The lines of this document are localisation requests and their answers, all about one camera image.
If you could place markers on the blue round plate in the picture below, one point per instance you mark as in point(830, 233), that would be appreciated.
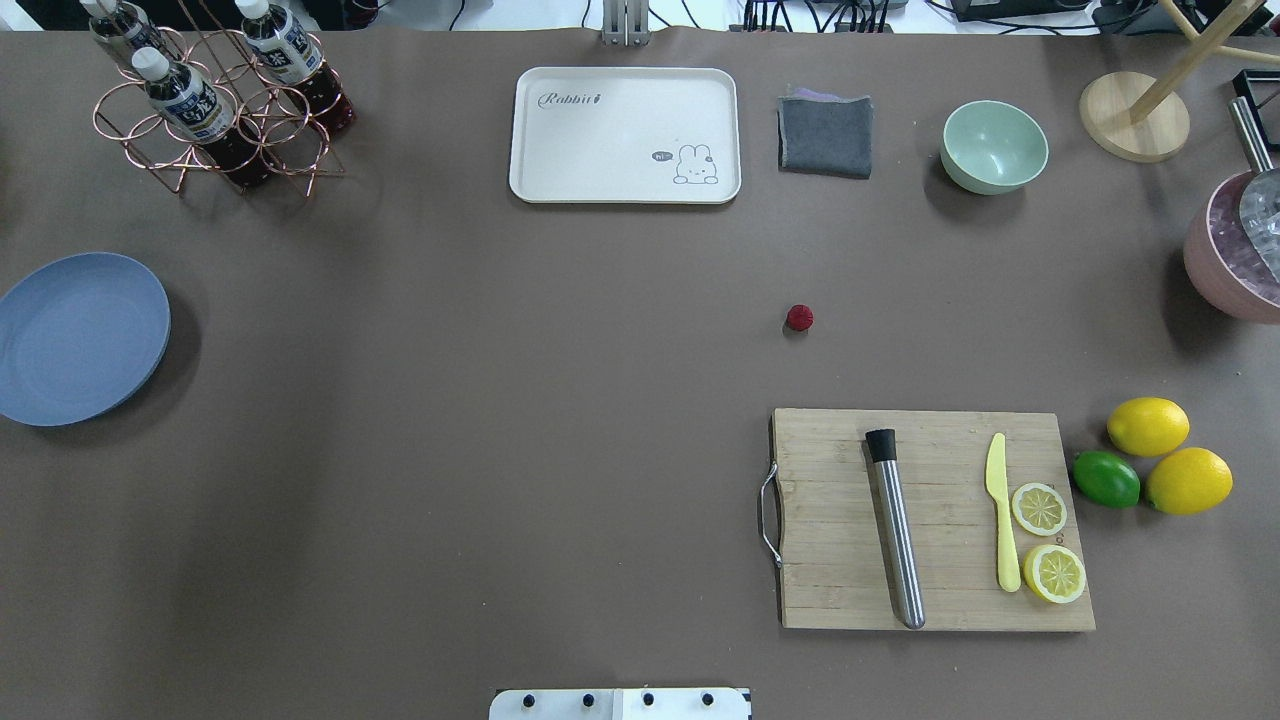
point(79, 336)

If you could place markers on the red strawberry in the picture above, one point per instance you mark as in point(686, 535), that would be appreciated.
point(799, 318)

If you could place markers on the cream rabbit tray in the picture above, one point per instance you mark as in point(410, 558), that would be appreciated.
point(610, 135)

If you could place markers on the steel muddler black tip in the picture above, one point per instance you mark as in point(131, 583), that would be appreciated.
point(881, 444)

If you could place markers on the grey folded cloth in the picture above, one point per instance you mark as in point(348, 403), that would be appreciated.
point(826, 134)

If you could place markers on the wooden cutting board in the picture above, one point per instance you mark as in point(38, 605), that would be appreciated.
point(835, 571)

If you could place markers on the yellow plastic knife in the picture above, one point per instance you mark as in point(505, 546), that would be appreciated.
point(997, 487)

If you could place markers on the mint green bowl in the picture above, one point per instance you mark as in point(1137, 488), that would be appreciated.
point(991, 147)

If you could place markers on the upper lemon slice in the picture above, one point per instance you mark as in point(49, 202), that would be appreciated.
point(1039, 509)

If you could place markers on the lemon slice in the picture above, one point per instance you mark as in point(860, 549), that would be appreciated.
point(1054, 573)
point(1039, 509)

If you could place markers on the lower lemon slice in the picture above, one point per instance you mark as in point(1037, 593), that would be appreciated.
point(1054, 573)

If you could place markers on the green lime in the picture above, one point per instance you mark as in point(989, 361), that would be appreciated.
point(1107, 479)

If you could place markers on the right rear tea bottle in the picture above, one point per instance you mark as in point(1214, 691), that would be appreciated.
point(293, 60)

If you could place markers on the tea bottle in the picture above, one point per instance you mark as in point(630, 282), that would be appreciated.
point(182, 96)
point(121, 28)
point(293, 60)

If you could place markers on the upper yellow lemon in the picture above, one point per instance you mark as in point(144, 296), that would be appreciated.
point(1148, 426)

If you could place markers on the yellow lemon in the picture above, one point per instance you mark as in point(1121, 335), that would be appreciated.
point(1148, 426)
point(1189, 481)

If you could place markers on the front tea bottle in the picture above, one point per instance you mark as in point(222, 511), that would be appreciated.
point(182, 96)

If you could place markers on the wooden cup stand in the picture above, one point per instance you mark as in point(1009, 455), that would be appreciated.
point(1140, 118)

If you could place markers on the lower yellow lemon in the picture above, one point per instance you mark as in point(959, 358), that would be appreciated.
point(1189, 481)

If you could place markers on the pink bowl of ice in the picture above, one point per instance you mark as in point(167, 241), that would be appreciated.
point(1221, 261)

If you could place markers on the left rear tea bottle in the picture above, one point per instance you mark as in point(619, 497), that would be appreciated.
point(121, 28)

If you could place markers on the aluminium frame post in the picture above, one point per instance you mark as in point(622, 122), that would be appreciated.
point(625, 23)

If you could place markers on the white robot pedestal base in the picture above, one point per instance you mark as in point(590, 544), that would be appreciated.
point(623, 703)

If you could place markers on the copper wire bottle rack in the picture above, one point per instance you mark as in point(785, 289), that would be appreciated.
point(237, 89)

